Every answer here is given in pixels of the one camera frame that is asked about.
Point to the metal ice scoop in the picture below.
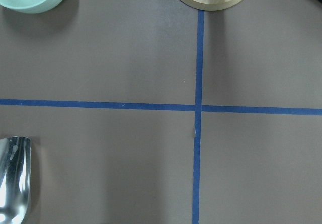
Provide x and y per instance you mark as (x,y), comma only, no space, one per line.
(15,178)

